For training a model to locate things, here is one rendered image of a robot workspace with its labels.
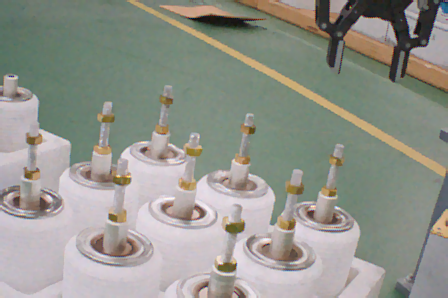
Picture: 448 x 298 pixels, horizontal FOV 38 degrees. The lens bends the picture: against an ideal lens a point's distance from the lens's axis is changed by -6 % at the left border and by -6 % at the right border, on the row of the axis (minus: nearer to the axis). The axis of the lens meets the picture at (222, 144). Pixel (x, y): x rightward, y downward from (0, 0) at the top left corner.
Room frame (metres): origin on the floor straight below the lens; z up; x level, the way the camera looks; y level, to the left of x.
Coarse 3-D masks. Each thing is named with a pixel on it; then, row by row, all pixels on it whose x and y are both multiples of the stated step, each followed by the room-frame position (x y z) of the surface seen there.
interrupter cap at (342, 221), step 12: (300, 204) 0.74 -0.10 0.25; (312, 204) 0.75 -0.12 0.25; (300, 216) 0.71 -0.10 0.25; (312, 216) 0.72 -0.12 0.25; (336, 216) 0.73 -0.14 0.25; (348, 216) 0.73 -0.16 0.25; (312, 228) 0.69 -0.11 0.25; (324, 228) 0.69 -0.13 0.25; (336, 228) 0.69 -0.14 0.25; (348, 228) 0.70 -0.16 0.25
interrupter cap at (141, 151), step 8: (136, 144) 0.85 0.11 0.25; (144, 144) 0.85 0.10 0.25; (136, 152) 0.82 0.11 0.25; (144, 152) 0.83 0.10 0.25; (168, 152) 0.85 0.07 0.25; (176, 152) 0.85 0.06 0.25; (144, 160) 0.80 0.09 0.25; (152, 160) 0.80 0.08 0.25; (160, 160) 0.81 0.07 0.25; (168, 160) 0.81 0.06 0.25; (176, 160) 0.82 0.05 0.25; (184, 160) 0.82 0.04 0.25
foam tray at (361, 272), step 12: (360, 264) 0.76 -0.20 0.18; (372, 264) 0.76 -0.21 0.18; (348, 276) 0.75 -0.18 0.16; (360, 276) 0.73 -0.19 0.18; (372, 276) 0.73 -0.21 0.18; (0, 288) 0.56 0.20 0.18; (12, 288) 0.56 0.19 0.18; (48, 288) 0.58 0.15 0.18; (60, 288) 0.59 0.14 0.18; (348, 288) 0.69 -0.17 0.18; (360, 288) 0.70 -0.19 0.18; (372, 288) 0.71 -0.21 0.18
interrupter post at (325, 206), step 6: (318, 198) 0.72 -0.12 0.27; (324, 198) 0.71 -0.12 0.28; (330, 198) 0.71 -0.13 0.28; (336, 198) 0.72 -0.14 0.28; (318, 204) 0.72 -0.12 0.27; (324, 204) 0.71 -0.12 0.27; (330, 204) 0.71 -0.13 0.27; (318, 210) 0.72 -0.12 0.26; (324, 210) 0.71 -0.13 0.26; (330, 210) 0.71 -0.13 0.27; (318, 216) 0.71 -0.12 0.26; (324, 216) 0.71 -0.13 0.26; (330, 216) 0.72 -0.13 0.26
